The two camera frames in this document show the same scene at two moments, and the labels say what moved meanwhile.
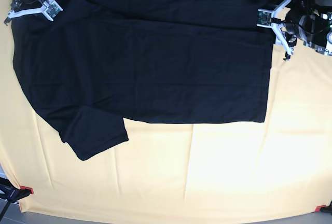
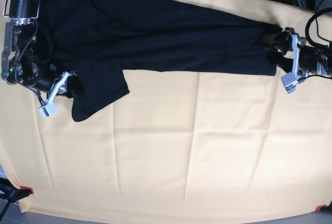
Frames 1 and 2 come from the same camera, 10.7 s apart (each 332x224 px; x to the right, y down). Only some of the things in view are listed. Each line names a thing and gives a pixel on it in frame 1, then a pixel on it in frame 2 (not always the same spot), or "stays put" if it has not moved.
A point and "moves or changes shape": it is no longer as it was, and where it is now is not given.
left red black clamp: [10, 191] stays put
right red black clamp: [323, 208] stays put
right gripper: [314, 27] → [311, 60]
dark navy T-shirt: [117, 51] moves or changes shape
